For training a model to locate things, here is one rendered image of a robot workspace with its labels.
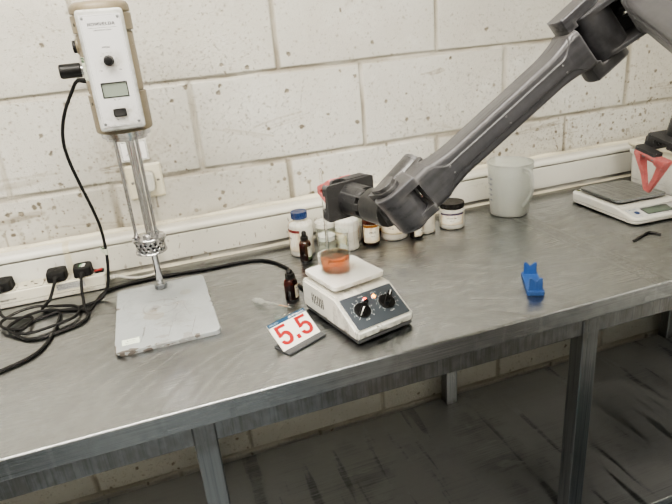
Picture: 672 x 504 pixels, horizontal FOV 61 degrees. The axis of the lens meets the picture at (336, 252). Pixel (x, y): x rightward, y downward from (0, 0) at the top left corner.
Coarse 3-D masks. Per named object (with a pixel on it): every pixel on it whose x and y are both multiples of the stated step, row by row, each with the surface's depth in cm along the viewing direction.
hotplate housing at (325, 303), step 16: (304, 288) 116; (320, 288) 111; (352, 288) 110; (368, 288) 110; (320, 304) 112; (336, 304) 106; (336, 320) 108; (400, 320) 107; (352, 336) 104; (368, 336) 104
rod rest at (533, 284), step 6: (528, 264) 122; (534, 264) 122; (528, 270) 123; (534, 270) 122; (522, 276) 122; (528, 276) 122; (534, 276) 122; (528, 282) 119; (534, 282) 115; (540, 282) 115; (528, 288) 117; (534, 288) 116; (540, 288) 115; (528, 294) 116; (534, 294) 115; (540, 294) 115
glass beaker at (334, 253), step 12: (336, 228) 114; (324, 240) 109; (336, 240) 108; (348, 240) 111; (324, 252) 110; (336, 252) 109; (348, 252) 111; (324, 264) 111; (336, 264) 110; (348, 264) 112
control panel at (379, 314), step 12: (384, 288) 110; (348, 300) 107; (360, 300) 107; (372, 300) 108; (396, 300) 109; (348, 312) 105; (372, 312) 106; (384, 312) 106; (396, 312) 107; (360, 324) 103; (372, 324) 104
